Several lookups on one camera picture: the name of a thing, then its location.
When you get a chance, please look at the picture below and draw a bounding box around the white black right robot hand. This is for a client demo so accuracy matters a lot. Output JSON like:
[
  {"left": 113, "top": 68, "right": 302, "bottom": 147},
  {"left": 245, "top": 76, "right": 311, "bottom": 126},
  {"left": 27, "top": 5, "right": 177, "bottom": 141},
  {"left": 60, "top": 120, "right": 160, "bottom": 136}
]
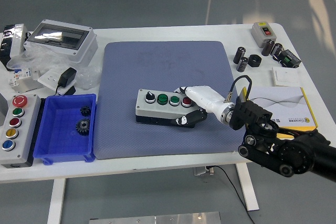
[{"left": 172, "top": 84, "right": 230, "bottom": 128}]

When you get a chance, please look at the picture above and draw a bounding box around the grey four-button control box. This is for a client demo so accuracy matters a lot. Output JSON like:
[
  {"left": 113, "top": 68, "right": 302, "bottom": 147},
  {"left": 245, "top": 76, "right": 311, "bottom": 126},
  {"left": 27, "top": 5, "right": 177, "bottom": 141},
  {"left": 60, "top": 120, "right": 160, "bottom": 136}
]
[{"left": 135, "top": 88, "right": 203, "bottom": 128}]

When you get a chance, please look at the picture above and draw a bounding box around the grey five-button control box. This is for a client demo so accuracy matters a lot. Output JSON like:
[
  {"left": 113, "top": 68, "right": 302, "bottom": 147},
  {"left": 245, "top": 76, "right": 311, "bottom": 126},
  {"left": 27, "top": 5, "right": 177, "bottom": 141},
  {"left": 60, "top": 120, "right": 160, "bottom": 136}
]
[{"left": 0, "top": 94, "right": 42, "bottom": 168}]

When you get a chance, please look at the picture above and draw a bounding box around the dark cylindrical capacitor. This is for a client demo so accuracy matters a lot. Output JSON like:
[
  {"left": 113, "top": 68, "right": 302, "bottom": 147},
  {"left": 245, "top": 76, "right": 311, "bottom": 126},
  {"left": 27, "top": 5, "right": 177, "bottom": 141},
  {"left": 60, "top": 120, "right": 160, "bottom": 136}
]
[
  {"left": 270, "top": 42, "right": 284, "bottom": 61},
  {"left": 261, "top": 39, "right": 275, "bottom": 57},
  {"left": 236, "top": 56, "right": 249, "bottom": 73},
  {"left": 233, "top": 46, "right": 247, "bottom": 65}
]

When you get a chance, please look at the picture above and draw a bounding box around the blue-grey table mat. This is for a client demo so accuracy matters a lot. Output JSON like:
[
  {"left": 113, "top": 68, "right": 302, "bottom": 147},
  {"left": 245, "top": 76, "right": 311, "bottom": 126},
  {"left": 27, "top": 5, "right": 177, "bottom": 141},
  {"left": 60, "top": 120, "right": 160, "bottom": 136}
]
[{"left": 93, "top": 40, "right": 249, "bottom": 160}]

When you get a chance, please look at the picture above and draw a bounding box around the black hex nut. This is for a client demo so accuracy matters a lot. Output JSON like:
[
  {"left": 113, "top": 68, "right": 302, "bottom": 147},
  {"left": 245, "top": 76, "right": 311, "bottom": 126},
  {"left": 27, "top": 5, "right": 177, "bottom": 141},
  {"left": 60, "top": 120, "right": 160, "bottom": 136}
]
[{"left": 248, "top": 54, "right": 263, "bottom": 68}]

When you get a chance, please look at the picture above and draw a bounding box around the white yellow cardboard box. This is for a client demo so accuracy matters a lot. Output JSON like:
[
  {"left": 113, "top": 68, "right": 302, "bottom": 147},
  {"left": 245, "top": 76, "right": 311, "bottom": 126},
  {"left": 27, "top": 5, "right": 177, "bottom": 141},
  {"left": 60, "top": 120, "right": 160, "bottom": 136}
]
[{"left": 240, "top": 86, "right": 319, "bottom": 141}]

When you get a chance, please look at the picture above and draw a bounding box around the black module green terminal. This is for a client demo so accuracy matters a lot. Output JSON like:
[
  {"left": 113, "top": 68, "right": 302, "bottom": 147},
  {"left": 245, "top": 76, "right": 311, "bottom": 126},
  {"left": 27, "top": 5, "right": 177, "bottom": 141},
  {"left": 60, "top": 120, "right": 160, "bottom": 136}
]
[{"left": 278, "top": 49, "right": 302, "bottom": 69}]

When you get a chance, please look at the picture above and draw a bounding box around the white table leg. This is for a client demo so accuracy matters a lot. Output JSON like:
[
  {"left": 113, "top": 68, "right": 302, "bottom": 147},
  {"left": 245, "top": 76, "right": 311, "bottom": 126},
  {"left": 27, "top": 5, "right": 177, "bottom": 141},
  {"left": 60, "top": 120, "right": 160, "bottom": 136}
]
[
  {"left": 235, "top": 163, "right": 260, "bottom": 211},
  {"left": 47, "top": 178, "right": 66, "bottom": 224}
]

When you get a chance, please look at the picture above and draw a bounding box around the large black gear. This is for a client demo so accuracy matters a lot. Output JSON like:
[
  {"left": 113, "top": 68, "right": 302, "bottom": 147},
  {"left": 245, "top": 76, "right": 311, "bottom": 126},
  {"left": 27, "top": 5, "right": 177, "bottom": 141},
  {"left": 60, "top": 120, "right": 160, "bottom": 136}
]
[{"left": 75, "top": 118, "right": 91, "bottom": 137}]

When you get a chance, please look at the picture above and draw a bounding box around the silver metal floor plate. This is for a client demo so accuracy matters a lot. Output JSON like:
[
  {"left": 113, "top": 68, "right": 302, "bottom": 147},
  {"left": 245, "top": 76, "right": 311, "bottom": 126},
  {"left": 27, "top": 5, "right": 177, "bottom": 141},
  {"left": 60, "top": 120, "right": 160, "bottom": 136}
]
[{"left": 88, "top": 211, "right": 222, "bottom": 224}]

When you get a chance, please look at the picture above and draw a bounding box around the grey distribution box clear lid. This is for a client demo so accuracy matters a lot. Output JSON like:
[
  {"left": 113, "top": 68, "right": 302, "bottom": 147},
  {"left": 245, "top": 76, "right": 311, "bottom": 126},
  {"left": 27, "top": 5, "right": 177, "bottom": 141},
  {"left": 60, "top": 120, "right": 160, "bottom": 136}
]
[{"left": 23, "top": 19, "right": 98, "bottom": 64}]

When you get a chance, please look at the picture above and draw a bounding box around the black power adapter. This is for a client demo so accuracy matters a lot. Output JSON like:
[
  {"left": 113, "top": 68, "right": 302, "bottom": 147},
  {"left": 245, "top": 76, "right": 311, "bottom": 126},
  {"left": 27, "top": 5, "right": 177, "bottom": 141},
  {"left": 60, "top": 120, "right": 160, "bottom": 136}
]
[{"left": 54, "top": 67, "right": 78, "bottom": 96}]

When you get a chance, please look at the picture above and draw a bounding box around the blue plastic bin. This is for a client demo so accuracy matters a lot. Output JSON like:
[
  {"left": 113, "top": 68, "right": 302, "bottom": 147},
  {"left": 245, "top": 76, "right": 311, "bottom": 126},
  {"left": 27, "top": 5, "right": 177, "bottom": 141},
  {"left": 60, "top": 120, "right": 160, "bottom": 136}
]
[{"left": 33, "top": 93, "right": 97, "bottom": 166}]

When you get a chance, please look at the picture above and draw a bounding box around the clear plastic bag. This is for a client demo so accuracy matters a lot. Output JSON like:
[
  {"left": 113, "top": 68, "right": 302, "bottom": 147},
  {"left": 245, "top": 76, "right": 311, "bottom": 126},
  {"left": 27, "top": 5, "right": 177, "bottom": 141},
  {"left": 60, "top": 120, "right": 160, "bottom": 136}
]
[{"left": 6, "top": 42, "right": 102, "bottom": 91}]

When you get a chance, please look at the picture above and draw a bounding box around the silver metal mounting plate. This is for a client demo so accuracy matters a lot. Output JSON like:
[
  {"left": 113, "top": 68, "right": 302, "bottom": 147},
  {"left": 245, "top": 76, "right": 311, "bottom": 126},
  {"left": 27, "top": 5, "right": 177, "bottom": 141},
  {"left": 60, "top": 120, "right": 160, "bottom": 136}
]
[{"left": 19, "top": 73, "right": 45, "bottom": 94}]

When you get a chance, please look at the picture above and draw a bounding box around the white circuit breaker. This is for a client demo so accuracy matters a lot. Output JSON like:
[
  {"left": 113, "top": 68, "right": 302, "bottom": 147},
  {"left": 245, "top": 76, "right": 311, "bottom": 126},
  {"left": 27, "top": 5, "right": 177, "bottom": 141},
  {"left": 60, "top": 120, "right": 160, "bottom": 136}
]
[{"left": 7, "top": 67, "right": 35, "bottom": 88}]

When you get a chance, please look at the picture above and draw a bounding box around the white black wrapped device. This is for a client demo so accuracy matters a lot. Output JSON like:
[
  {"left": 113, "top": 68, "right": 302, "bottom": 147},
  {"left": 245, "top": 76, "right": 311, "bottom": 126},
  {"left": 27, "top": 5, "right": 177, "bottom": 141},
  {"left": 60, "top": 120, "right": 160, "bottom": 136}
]
[{"left": 0, "top": 24, "right": 31, "bottom": 71}]

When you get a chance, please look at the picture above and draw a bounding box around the metal bracket under table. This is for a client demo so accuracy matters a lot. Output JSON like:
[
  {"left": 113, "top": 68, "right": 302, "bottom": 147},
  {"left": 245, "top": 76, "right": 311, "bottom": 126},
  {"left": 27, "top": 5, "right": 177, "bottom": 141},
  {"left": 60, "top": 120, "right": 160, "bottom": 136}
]
[{"left": 193, "top": 166, "right": 215, "bottom": 176}]

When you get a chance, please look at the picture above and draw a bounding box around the grey two-button switch box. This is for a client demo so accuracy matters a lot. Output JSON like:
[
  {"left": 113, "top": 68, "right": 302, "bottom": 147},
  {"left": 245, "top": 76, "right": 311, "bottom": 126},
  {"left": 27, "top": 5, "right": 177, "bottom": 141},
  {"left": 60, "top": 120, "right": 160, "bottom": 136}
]
[{"left": 250, "top": 22, "right": 277, "bottom": 48}]

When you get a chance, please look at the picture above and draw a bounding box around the white wall switch panel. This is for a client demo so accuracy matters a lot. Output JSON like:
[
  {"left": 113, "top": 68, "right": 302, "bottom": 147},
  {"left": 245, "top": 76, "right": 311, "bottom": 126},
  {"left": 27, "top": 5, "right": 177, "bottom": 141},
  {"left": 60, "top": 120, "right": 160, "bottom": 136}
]
[{"left": 271, "top": 66, "right": 300, "bottom": 87}]

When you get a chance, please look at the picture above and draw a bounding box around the black floor cable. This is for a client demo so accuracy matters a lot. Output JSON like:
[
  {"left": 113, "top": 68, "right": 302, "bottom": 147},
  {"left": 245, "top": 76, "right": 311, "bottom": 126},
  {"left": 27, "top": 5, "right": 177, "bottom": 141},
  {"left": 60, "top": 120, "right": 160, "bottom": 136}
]
[{"left": 209, "top": 165, "right": 255, "bottom": 224}]

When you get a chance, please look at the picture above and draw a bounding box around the white wall socket panel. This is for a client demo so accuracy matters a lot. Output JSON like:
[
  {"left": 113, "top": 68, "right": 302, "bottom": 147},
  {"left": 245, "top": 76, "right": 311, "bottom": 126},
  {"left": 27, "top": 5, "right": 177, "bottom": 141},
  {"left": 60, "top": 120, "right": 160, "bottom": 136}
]
[{"left": 37, "top": 69, "right": 76, "bottom": 95}]

